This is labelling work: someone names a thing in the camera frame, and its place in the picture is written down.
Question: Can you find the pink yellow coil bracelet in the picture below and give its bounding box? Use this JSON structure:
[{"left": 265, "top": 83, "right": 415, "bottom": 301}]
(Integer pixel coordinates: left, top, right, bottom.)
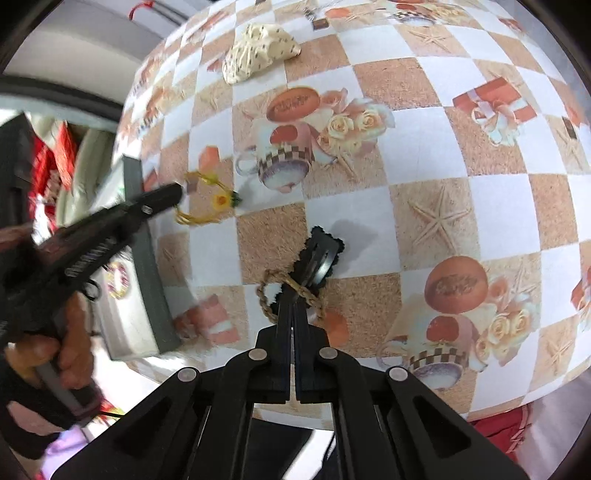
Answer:
[{"left": 104, "top": 259, "right": 132, "bottom": 300}]

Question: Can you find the person's left hand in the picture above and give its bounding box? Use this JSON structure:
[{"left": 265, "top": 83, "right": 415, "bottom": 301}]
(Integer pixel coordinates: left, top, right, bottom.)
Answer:
[{"left": 4, "top": 293, "right": 94, "bottom": 390}]

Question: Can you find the cream polka dot scrunchie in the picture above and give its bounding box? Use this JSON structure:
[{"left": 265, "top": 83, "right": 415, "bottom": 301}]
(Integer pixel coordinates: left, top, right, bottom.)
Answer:
[{"left": 221, "top": 23, "right": 301, "bottom": 85}]

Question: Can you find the grey rimmed white tray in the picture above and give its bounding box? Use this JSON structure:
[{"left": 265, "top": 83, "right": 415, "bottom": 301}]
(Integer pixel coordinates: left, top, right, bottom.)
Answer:
[{"left": 89, "top": 155, "right": 182, "bottom": 362}]

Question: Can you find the red embroidered cushion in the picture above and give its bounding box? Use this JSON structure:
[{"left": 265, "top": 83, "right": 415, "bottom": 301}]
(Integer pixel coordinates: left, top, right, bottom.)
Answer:
[{"left": 53, "top": 122, "right": 77, "bottom": 191}]

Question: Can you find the gold braided hair tie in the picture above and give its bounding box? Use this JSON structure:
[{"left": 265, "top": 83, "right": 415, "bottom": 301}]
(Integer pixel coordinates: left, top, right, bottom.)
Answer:
[{"left": 255, "top": 268, "right": 328, "bottom": 325}]

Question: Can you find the checkered printed tablecloth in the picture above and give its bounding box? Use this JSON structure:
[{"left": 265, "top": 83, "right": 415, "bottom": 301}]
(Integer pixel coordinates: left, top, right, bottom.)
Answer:
[{"left": 115, "top": 1, "right": 590, "bottom": 419}]

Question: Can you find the yellow flower hair tie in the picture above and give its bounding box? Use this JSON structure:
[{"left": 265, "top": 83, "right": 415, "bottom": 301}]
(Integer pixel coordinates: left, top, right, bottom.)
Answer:
[{"left": 174, "top": 170, "right": 243, "bottom": 227}]

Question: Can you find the green leather sofa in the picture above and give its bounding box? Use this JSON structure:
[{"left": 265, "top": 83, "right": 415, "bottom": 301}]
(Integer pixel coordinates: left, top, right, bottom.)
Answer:
[{"left": 55, "top": 129, "right": 115, "bottom": 227}]

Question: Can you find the red cloth below table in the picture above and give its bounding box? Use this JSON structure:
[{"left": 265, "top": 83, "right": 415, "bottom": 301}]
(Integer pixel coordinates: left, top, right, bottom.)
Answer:
[{"left": 472, "top": 404, "right": 532, "bottom": 462}]

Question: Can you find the black scalloped hair clip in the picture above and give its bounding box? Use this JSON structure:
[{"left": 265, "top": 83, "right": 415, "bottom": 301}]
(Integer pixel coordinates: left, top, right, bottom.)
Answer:
[{"left": 267, "top": 225, "right": 348, "bottom": 315}]

